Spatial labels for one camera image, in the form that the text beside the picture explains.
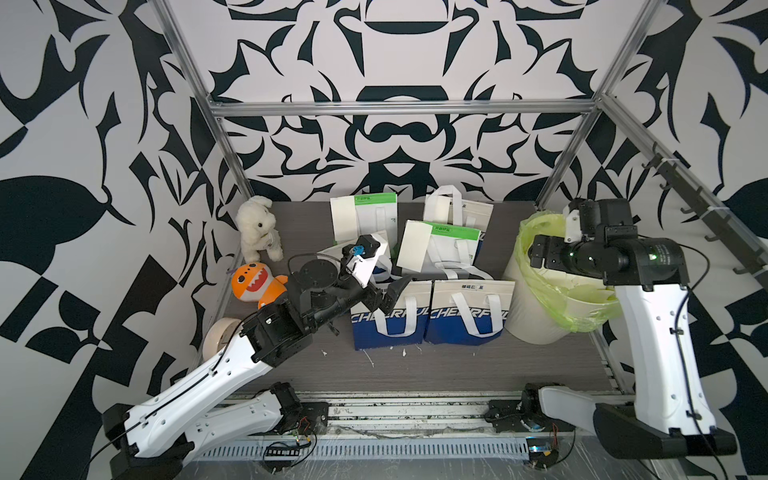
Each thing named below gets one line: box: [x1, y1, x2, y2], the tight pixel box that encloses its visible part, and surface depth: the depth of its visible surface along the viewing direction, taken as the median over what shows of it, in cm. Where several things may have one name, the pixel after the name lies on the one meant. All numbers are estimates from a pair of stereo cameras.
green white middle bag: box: [402, 221, 493, 280], surface depth 82 cm
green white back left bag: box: [354, 192, 398, 249], surface depth 91 cm
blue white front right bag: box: [424, 279, 515, 345], surface depth 74 cm
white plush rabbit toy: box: [235, 195, 283, 264], surface depth 93 cm
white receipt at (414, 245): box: [396, 219, 433, 273], surface depth 83 cm
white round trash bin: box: [504, 212, 621, 345], surface depth 72 cm
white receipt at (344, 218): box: [330, 196, 358, 243], surface depth 90 cm
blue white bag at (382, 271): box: [371, 254, 393, 284], surface depth 84 cm
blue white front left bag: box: [350, 280, 432, 350], surface depth 75 cm
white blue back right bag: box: [423, 185, 494, 247], surface depth 87 cm
